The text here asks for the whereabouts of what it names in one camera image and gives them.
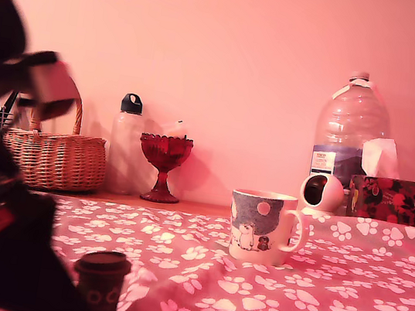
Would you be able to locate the brown coffee capsule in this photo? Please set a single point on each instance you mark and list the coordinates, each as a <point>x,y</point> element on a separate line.
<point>100,296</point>

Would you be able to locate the white bottle with dark cap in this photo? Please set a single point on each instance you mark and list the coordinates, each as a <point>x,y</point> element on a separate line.
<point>125,143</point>

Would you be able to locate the red glass goblet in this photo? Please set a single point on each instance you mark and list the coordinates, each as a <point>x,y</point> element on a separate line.
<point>165,153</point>

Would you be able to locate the small pale packet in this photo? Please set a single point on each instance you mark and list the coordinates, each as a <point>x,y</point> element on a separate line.
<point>176,131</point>

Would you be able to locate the paw print fleece cloth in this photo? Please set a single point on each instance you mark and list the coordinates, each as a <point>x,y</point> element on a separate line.
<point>250,287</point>

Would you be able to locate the white cartoon print mug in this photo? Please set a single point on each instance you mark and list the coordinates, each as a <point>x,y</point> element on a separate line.
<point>257,217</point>

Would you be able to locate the large clear water bottle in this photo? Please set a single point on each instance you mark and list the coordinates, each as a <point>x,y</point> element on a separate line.
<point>350,118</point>

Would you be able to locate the floral tissue box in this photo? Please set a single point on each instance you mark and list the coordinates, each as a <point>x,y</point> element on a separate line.
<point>388,200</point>

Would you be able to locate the white tissue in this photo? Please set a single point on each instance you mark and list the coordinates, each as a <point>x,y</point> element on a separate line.
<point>379,157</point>

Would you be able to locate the small white round camera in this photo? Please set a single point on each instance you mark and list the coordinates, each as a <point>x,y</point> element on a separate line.
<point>332,194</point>

